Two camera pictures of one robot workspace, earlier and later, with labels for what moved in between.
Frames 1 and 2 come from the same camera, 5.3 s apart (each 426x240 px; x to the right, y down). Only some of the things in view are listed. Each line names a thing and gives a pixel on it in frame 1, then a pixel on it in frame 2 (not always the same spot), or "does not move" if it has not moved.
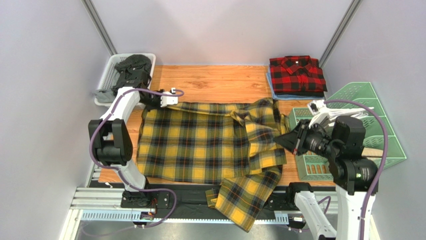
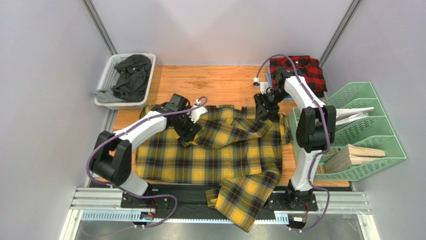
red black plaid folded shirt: [300, 73] does not move
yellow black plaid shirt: [230, 147] does not move
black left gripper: [157, 106] -> [186, 135]
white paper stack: [357, 113] does not move
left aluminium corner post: [100, 27] does not move
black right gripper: [297, 140] -> [261, 108]
